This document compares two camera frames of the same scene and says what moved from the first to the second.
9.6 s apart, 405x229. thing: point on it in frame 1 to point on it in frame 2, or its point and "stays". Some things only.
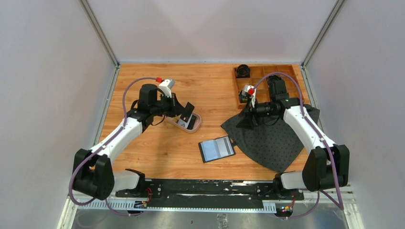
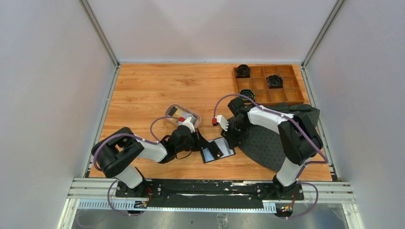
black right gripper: [247, 122] to [235, 141]
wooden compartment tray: [258, 78] stays
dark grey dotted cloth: [275, 144] stays
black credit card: [187, 112] to [215, 150]
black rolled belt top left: [242, 71] stays
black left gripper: [175, 108] to [200, 141]
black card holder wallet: [216, 149] stays
